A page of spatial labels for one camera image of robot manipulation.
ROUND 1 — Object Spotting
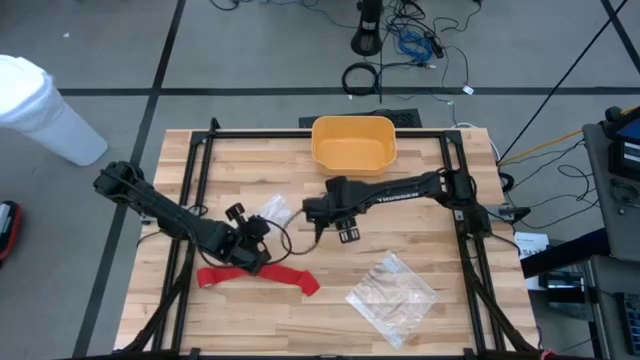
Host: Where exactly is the yellow cable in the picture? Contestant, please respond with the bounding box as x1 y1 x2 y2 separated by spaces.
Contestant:
496 103 640 167

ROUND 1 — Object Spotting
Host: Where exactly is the red bandage strip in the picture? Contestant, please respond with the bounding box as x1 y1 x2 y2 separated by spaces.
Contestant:
195 263 322 298

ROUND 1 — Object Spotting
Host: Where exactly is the black keyboard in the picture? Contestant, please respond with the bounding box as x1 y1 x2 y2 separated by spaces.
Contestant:
615 291 640 357

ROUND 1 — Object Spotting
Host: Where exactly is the white trash bin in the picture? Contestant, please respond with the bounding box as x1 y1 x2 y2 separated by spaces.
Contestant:
0 54 109 168

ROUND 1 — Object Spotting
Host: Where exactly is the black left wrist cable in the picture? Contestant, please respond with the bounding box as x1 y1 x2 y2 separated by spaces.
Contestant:
185 202 294 267

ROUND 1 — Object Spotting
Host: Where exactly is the blue cable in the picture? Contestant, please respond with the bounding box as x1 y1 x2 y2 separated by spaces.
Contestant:
396 29 435 65

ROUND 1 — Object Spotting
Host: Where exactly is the black cable tangle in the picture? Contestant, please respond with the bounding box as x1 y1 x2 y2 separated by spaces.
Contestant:
382 0 476 99

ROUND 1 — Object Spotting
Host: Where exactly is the black stand base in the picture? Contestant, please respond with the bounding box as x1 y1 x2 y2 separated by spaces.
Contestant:
349 0 385 57

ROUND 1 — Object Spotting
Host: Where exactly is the grey desk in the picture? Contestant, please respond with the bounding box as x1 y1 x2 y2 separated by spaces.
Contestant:
539 253 640 360
581 121 640 265

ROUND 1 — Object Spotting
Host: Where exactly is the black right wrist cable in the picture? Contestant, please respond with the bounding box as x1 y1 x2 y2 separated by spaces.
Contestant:
278 208 324 257

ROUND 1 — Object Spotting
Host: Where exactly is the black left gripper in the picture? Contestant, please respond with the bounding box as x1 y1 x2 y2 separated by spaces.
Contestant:
202 214 274 276

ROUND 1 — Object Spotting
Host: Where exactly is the thin black pole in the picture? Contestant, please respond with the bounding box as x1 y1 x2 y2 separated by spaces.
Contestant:
496 0 629 165

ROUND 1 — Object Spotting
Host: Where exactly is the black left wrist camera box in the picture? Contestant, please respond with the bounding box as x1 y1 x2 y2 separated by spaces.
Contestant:
224 202 247 223

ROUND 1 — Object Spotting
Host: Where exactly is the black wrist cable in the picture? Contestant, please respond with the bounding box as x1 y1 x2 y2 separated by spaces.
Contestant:
185 202 294 267
278 208 324 257

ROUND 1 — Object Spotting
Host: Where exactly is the black screen device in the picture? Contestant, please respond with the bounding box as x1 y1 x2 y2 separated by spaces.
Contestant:
601 104 640 182

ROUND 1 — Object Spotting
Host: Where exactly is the yellow plastic bin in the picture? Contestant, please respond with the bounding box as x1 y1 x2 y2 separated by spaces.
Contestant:
310 115 399 178

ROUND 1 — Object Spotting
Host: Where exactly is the white paper sheet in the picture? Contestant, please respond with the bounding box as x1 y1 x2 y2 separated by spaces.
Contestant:
513 230 552 292

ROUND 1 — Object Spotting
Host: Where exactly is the clear plastic bag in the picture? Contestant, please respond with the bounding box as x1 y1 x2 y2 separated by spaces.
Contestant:
344 250 441 351
258 192 296 231

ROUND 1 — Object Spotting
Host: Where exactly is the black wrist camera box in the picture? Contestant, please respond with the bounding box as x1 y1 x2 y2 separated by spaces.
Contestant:
336 226 362 245
224 202 247 223

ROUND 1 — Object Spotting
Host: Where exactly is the coiled black cable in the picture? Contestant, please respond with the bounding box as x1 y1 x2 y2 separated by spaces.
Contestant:
341 61 382 97

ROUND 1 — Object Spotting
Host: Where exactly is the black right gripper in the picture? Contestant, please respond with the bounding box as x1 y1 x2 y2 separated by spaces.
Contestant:
301 175 362 227

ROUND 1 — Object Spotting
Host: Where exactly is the black aluminium table frame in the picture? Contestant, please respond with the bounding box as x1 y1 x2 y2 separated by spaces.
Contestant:
119 116 541 360

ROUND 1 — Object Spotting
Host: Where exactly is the black ribbed floor panel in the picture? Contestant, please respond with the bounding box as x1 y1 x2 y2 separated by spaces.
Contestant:
298 107 424 130

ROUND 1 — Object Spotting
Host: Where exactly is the black beam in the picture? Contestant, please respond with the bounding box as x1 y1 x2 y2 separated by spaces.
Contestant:
519 227 610 280

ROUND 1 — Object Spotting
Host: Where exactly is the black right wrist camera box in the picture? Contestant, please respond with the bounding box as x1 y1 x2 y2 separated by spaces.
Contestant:
336 226 362 245

